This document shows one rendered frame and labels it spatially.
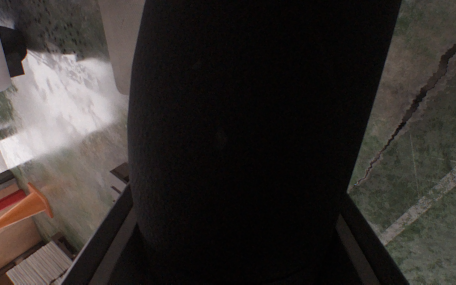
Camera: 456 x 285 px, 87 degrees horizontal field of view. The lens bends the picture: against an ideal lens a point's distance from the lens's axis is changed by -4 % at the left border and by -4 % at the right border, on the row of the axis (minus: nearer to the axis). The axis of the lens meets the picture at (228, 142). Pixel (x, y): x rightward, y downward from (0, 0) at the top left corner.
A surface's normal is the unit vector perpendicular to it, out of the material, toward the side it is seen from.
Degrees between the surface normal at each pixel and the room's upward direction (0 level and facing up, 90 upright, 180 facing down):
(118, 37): 0
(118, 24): 0
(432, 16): 0
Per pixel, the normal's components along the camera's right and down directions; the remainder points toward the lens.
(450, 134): -0.52, 0.43
